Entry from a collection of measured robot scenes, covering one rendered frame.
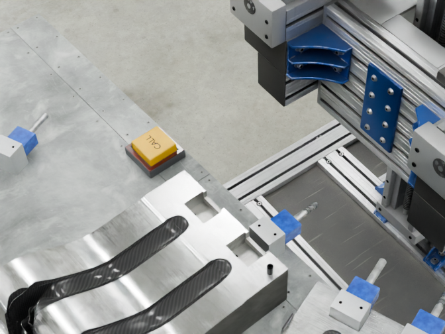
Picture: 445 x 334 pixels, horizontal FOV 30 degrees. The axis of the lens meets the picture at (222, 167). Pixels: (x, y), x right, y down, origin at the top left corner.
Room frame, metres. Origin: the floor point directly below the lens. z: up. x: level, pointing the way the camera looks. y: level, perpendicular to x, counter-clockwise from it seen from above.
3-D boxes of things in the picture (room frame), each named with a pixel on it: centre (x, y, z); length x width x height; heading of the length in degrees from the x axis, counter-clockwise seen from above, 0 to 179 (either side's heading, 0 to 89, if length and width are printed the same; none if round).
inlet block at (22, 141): (1.05, 0.36, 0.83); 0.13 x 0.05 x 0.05; 148
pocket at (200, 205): (0.81, 0.03, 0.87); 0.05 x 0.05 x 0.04; 37
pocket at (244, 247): (0.73, -0.03, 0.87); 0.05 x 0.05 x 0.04; 37
